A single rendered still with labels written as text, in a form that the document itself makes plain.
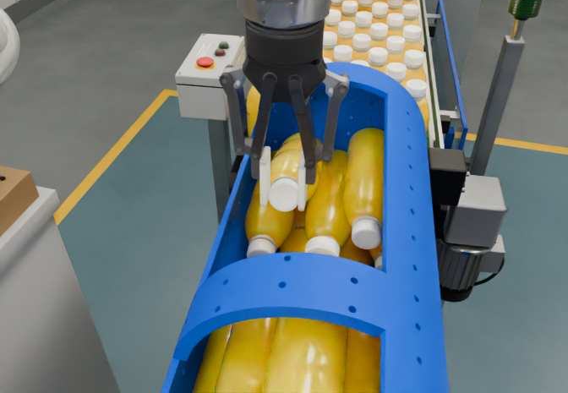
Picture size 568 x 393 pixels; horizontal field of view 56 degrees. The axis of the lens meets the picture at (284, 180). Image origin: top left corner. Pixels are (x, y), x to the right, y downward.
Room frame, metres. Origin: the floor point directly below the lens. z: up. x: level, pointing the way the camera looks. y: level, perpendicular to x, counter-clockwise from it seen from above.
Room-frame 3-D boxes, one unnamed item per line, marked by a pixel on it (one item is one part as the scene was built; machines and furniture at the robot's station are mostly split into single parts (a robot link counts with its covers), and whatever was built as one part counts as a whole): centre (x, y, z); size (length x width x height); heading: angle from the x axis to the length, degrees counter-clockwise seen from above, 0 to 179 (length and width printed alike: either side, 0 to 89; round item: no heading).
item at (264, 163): (0.49, 0.02, 1.21); 0.03 x 0.01 x 0.07; 171
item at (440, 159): (0.80, -0.31, 0.95); 0.10 x 0.07 x 0.10; 81
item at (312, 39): (0.48, 0.00, 1.37); 0.08 x 0.07 x 0.09; 81
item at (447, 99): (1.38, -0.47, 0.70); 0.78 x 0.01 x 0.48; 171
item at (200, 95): (1.04, 0.15, 1.05); 0.20 x 0.10 x 0.10; 171
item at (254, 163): (0.49, 0.04, 1.24); 0.03 x 0.01 x 0.05; 81
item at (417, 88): (0.89, -0.25, 1.10); 0.04 x 0.04 x 0.02
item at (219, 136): (1.04, 0.15, 0.50); 0.04 x 0.04 x 1.00; 81
